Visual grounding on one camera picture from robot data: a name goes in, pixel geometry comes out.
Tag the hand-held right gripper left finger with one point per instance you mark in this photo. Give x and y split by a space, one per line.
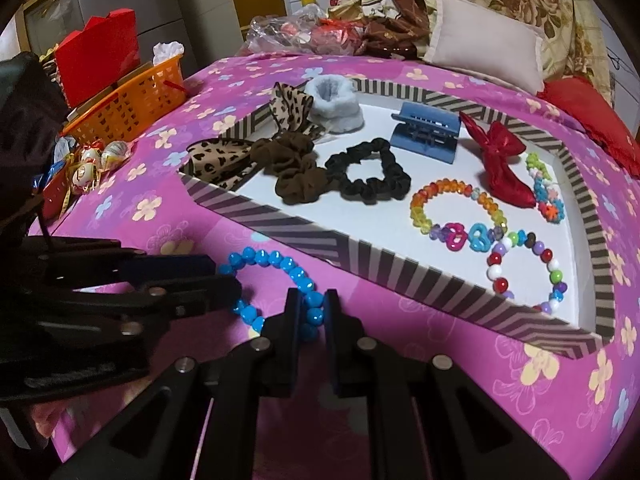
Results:
295 332

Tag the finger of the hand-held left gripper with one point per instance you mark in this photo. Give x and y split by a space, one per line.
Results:
170 264
200 295

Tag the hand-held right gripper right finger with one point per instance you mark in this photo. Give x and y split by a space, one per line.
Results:
334 342

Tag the striped cardboard box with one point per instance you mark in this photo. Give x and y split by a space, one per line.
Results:
380 230

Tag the brown scrunchie with leopard bow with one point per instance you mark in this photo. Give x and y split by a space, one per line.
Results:
295 170

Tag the black scrunchie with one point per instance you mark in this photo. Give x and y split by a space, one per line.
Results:
340 165

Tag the red satin bow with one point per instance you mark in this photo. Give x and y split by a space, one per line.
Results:
502 165

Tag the pink floral bed sheet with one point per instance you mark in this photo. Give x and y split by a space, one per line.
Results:
150 210

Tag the red plastic basket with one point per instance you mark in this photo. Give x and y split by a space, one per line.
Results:
56 195

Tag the red gift bag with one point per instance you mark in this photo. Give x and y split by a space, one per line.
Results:
95 55

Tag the orange plastic basket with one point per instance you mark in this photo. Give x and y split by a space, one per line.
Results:
135 100

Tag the white cloth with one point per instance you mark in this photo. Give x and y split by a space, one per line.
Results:
167 51

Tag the light blue fluffy scrunchie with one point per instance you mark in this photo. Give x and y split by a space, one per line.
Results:
345 115

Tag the blue hair claw clip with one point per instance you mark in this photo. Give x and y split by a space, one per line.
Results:
425 132

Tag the clear plastic bag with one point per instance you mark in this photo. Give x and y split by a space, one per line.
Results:
280 30

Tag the red snack packet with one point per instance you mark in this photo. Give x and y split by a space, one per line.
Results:
340 35

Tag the brown floral cloth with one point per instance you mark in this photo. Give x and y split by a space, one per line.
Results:
395 35

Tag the red and white plush toy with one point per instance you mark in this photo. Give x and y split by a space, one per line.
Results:
347 1

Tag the white pillow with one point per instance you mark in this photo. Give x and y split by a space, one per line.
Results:
485 40

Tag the red cushion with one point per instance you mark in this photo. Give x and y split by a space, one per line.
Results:
590 115

